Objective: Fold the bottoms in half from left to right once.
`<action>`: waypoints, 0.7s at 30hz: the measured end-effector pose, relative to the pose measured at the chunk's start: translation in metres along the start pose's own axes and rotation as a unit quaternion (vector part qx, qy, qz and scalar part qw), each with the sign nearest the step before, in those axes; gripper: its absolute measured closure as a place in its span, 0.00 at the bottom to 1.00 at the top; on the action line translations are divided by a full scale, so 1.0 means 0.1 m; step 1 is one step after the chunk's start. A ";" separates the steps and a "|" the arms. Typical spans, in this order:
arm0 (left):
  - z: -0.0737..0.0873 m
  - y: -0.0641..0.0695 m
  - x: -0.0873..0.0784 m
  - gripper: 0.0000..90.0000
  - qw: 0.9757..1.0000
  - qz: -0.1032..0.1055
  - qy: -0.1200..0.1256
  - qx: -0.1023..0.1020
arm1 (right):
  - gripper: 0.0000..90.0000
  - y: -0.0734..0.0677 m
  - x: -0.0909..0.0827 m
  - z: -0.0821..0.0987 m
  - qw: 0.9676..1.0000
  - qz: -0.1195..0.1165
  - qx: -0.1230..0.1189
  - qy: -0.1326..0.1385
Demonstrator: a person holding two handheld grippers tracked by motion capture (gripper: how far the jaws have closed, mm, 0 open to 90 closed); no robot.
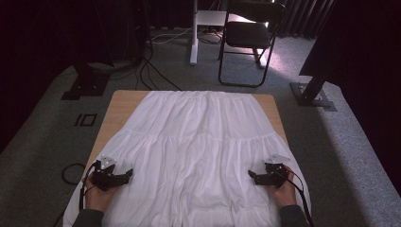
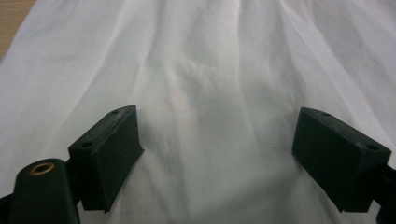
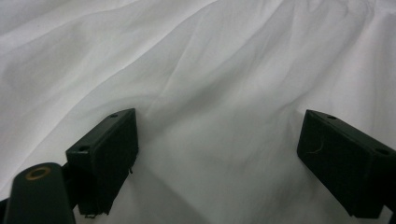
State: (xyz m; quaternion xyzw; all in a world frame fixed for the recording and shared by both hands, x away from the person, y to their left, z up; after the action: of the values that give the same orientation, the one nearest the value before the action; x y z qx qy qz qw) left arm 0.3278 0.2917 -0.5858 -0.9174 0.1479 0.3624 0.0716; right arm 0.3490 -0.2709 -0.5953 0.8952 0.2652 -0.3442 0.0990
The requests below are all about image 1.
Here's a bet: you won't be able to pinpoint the black stand with flat base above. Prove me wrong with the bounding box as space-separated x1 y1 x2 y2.
61 61 112 101

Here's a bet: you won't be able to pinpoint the person's right hand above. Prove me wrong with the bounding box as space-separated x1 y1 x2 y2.
264 166 298 209

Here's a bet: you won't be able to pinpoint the black floor cables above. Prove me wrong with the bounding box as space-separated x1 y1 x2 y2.
134 0 183 93

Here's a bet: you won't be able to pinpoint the white desk frame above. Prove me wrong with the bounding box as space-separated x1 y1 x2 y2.
188 0 269 69

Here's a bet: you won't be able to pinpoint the black folding chair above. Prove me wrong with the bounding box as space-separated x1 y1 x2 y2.
218 0 287 89

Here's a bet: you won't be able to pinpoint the white floor cable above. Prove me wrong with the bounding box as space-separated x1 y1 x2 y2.
150 26 194 45

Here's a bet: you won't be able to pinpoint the black slanted stand with base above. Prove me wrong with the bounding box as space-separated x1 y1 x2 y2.
289 74 338 113

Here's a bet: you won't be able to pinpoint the person's left hand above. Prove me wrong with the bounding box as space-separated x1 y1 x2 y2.
84 171 122 213

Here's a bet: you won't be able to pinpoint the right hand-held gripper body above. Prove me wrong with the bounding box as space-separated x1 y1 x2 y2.
254 153 291 189

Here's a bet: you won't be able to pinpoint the white pleated skirt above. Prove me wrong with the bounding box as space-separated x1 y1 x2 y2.
62 90 312 227

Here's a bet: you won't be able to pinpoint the dark pleated curtain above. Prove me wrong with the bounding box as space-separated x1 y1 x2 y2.
277 0 336 40

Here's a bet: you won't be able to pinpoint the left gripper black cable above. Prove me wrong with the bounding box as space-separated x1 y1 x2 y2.
78 160 100 213

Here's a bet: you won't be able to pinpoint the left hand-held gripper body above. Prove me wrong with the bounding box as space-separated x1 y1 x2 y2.
91 153 131 192

